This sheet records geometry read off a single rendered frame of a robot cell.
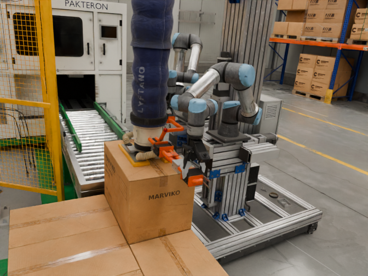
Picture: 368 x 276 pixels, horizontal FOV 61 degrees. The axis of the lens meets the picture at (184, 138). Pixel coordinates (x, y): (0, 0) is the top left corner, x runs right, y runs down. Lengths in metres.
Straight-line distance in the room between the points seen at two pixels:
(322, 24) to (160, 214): 8.64
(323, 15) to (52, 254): 9.14
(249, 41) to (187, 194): 1.14
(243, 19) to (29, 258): 1.92
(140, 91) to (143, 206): 0.64
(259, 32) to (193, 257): 1.55
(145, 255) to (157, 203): 0.28
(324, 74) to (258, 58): 7.43
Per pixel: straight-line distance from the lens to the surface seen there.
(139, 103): 1.80
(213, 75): 1.69
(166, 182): 1.74
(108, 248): 1.85
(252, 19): 2.30
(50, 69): 2.86
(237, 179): 2.61
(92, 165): 2.85
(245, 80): 1.69
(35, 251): 1.92
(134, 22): 1.76
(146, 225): 1.84
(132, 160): 1.84
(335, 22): 9.66
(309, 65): 10.09
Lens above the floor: 1.71
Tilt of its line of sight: 20 degrees down
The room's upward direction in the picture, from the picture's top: 4 degrees clockwise
